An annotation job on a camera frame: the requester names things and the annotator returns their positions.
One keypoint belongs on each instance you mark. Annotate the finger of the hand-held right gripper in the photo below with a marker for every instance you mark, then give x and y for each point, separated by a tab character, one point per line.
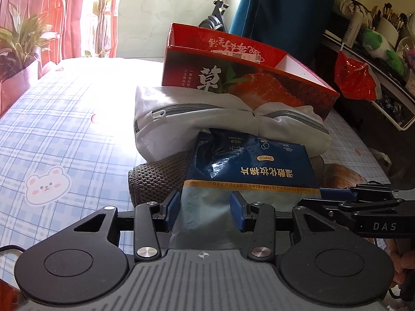
337	193
321	209

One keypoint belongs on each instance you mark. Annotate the green and white plush toy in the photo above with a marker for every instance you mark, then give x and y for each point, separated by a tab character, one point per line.
373	39

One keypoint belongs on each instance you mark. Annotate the person's right hand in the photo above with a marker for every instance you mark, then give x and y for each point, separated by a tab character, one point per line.
408	262

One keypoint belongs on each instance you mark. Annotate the white spray bottle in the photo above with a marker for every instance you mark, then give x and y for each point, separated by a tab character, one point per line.
351	29

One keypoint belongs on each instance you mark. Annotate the blue cotton pad packet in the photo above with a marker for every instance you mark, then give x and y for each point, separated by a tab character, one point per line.
246	165

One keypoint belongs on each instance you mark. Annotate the grey knitted cloth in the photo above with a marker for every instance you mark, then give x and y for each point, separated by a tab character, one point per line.
155	175

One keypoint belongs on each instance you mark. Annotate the red plastic bag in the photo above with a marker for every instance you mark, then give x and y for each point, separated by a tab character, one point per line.
353	77

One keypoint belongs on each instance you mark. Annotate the bunch of makeup brushes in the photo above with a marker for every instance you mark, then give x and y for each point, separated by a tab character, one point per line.
385	11

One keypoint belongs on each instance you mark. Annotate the pink packet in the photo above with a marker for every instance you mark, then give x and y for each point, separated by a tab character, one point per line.
409	55

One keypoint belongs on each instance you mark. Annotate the red strawberry print box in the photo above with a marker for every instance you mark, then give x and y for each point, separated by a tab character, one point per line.
259	84

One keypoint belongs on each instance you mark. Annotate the blue curtain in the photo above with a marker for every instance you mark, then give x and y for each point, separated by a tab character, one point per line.
275	6

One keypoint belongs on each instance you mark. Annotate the white brush holder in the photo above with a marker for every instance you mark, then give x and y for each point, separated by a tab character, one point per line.
387	29

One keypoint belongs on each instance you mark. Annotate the black exercise bike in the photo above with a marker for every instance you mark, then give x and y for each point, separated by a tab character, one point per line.
212	22

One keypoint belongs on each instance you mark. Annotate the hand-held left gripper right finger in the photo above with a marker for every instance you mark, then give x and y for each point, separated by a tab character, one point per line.
236	212

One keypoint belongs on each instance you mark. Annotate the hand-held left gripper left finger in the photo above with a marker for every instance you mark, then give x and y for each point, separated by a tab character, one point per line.
172	210

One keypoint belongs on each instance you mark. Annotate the beige cloth bundle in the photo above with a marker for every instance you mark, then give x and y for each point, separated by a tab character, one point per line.
343	6

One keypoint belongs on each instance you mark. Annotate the white mesh zip bag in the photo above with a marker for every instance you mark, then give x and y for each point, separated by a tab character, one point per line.
162	129
291	129

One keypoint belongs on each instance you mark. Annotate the brown striped pouch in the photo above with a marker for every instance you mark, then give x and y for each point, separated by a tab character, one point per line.
343	175

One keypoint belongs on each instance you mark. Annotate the dark blue foil packet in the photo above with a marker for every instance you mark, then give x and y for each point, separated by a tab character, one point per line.
390	107

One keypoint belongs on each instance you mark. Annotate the checked bed sheet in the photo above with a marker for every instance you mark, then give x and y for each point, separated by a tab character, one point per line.
64	120

